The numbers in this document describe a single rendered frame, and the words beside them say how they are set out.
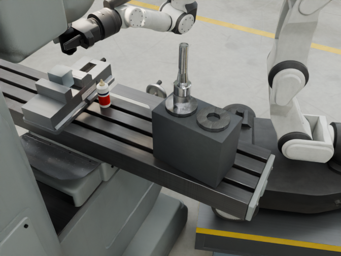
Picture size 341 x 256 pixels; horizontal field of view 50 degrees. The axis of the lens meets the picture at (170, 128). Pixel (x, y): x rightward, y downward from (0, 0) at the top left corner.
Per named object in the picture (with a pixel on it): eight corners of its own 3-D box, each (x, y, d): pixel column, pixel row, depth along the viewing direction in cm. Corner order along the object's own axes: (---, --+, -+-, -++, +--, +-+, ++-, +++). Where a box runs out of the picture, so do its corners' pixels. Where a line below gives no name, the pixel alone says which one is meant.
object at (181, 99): (179, 110, 99) (179, 93, 95) (169, 101, 102) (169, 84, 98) (193, 105, 101) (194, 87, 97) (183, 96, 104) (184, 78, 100)
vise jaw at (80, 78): (64, 70, 135) (62, 61, 132) (92, 80, 131) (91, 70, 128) (54, 78, 131) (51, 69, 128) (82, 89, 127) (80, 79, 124)
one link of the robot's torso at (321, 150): (321, 134, 171) (330, 113, 162) (328, 166, 157) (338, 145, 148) (276, 129, 173) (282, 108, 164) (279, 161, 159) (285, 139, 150)
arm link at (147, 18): (103, 20, 126) (132, 24, 136) (121, 25, 121) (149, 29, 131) (107, 0, 124) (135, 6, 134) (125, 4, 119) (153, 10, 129)
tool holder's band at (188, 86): (179, 93, 95) (179, 90, 94) (169, 84, 98) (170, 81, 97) (194, 87, 97) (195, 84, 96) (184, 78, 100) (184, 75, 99)
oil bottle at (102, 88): (103, 99, 134) (99, 74, 126) (112, 102, 133) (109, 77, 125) (97, 105, 131) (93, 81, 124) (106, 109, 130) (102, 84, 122)
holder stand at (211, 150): (174, 134, 121) (175, 85, 107) (234, 163, 112) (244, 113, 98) (152, 156, 114) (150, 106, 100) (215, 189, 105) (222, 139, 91)
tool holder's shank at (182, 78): (180, 88, 95) (181, 50, 87) (173, 81, 97) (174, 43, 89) (191, 84, 96) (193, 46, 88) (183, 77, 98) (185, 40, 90)
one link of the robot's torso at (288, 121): (309, 130, 171) (303, 39, 141) (315, 162, 156) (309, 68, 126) (274, 133, 175) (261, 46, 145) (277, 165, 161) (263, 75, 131)
